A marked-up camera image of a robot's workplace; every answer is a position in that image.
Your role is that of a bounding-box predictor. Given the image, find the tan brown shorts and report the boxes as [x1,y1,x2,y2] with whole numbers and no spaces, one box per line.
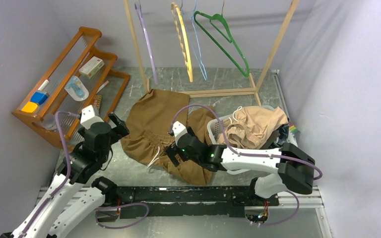
[121,89,213,185]

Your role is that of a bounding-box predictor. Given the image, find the beige shorts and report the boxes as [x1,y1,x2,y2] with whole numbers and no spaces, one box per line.
[217,106,289,149]

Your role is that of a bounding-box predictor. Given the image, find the dark shark print shorts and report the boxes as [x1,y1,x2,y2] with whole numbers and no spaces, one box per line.
[269,124,289,149]

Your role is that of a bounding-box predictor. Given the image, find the lilac plastic hanger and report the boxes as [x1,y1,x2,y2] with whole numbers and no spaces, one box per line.
[134,1,159,85]

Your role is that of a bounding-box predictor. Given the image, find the blue wire hanger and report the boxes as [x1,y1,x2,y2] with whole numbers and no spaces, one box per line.
[180,0,207,81]

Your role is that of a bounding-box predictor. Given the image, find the wooden hanger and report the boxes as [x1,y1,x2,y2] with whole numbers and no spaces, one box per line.
[171,2,193,83]

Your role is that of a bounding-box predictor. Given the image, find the green hanger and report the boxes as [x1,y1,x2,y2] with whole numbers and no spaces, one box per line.
[192,1,250,77]

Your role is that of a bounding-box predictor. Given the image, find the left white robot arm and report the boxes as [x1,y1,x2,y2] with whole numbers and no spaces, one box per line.
[1,107,129,238]

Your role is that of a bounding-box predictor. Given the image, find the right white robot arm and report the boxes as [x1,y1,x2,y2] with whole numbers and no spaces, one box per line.
[164,133,316,205]

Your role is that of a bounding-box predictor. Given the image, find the white plastic laundry basket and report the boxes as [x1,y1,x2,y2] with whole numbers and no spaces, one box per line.
[207,105,300,176]

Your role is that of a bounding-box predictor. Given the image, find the white pen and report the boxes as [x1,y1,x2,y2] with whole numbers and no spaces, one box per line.
[97,80,109,93]

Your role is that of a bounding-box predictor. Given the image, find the white blue packaged item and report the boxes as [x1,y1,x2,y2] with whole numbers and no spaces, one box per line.
[64,75,89,102]

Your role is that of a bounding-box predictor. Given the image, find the orange wooden shelf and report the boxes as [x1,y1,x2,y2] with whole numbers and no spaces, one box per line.
[12,26,130,148]

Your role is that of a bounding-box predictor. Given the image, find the white red box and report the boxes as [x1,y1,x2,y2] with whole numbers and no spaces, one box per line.
[79,56,105,79]

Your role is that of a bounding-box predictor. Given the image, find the clear plastic cup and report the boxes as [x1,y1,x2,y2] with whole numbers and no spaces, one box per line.
[41,118,58,131]

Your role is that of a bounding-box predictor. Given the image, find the wooden clothes rack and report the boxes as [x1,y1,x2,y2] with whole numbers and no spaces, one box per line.
[121,0,301,104]

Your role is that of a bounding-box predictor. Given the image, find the blue sponge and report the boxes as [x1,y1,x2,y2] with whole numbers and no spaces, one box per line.
[30,91,49,105]

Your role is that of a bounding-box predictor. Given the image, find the white tube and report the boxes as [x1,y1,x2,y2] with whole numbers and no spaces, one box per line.
[37,79,50,91]

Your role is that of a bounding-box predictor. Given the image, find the yellow sponge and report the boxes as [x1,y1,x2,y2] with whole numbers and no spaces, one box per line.
[20,101,40,114]

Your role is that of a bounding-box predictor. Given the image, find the colourful striped card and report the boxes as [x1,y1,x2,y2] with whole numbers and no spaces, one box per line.
[289,123,300,135]

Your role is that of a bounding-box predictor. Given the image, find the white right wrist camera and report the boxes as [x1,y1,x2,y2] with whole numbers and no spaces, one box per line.
[169,121,188,144]

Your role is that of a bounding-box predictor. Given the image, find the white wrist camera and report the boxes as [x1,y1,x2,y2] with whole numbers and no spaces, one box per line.
[80,105,103,129]
[169,121,188,144]

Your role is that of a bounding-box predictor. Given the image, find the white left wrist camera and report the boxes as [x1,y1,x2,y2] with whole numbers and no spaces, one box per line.
[80,105,103,129]

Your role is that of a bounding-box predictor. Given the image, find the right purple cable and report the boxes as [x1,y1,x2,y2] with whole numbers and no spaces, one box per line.
[168,104,323,227]

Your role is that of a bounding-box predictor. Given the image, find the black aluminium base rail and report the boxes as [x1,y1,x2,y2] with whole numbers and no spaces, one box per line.
[31,185,324,221]

